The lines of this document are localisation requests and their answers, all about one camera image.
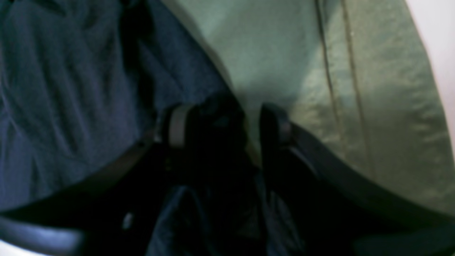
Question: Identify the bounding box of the green table cloth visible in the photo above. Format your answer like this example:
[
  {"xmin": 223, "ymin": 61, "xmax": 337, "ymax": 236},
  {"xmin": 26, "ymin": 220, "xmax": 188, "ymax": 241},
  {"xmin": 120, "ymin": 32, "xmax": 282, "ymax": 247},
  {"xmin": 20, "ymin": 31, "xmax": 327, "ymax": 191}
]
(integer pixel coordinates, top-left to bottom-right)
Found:
[{"xmin": 164, "ymin": 0, "xmax": 454, "ymax": 215}]

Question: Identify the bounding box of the dark navy long-sleeve shirt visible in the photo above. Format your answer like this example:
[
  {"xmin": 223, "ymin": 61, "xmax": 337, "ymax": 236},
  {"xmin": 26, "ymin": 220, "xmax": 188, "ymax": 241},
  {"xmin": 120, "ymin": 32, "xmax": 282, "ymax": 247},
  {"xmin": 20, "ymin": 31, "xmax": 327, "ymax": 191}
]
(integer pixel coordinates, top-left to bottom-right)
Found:
[{"xmin": 1, "ymin": 0, "xmax": 306, "ymax": 256}]

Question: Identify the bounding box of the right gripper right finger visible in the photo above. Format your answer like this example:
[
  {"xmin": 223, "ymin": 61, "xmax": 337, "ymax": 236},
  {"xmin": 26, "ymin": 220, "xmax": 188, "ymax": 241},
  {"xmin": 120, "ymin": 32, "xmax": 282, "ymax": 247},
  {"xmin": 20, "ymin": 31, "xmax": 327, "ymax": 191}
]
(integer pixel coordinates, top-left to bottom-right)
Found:
[{"xmin": 259, "ymin": 103, "xmax": 454, "ymax": 256}]

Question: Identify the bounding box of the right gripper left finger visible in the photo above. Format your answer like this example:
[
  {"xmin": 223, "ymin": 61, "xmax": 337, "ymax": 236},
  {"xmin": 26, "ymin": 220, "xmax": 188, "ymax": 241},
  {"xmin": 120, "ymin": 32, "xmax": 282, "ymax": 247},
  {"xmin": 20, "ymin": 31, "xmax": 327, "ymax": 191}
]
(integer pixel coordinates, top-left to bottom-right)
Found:
[{"xmin": 1, "ymin": 96, "xmax": 243, "ymax": 256}]

